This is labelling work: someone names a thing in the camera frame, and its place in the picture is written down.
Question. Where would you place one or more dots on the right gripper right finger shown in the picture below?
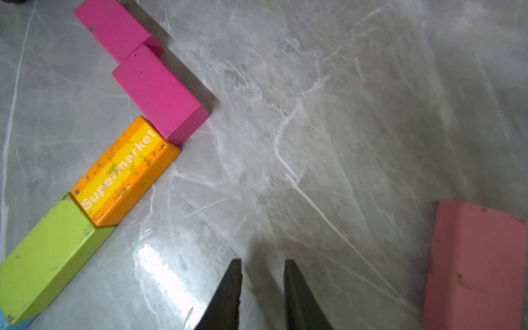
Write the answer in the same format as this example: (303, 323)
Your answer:
(302, 310)

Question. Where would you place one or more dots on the orange cylinder block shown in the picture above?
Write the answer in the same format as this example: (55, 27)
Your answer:
(122, 175)

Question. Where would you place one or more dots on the pink block top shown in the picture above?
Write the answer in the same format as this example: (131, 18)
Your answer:
(476, 273)

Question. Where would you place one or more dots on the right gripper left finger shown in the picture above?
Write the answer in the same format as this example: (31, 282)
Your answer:
(223, 309)

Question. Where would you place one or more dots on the magenta block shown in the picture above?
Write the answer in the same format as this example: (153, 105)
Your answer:
(115, 28)
(168, 105)

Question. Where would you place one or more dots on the green block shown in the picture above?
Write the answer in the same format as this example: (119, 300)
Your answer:
(47, 259)

